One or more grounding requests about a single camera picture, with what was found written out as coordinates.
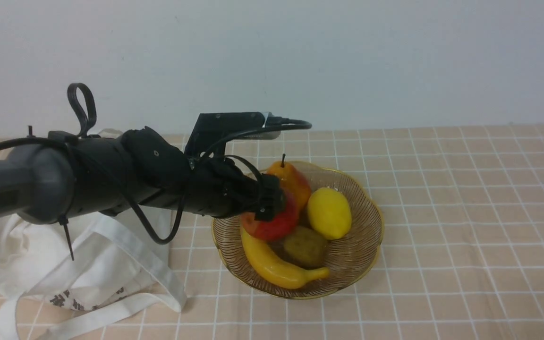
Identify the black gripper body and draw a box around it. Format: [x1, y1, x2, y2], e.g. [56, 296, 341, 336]
[188, 158, 263, 218]

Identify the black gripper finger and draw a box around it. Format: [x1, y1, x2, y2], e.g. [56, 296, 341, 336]
[255, 174, 286, 221]

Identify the red apple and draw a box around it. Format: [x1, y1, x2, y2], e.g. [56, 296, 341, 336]
[240, 189, 299, 241]

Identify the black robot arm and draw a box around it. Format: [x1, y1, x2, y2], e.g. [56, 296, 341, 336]
[0, 127, 287, 224]

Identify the white cloth tote bag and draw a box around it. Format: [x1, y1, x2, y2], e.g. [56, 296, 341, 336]
[0, 128, 188, 340]

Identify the orange red pear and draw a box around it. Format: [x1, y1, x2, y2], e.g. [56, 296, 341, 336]
[266, 153, 312, 213]

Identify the brown green kiwi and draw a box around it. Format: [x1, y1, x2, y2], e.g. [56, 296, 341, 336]
[281, 225, 329, 268]

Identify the yellow lemon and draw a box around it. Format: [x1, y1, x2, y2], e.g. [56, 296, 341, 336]
[307, 187, 352, 240]

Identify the yellow banana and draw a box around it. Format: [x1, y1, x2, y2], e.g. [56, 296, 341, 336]
[240, 228, 330, 289]

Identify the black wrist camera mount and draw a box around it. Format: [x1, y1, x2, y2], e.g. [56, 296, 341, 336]
[184, 112, 284, 157]

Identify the gold wire fruit basket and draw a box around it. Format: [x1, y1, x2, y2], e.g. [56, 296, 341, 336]
[212, 161, 385, 300]

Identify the black cable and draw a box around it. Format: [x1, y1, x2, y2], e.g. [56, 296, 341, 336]
[0, 83, 312, 261]

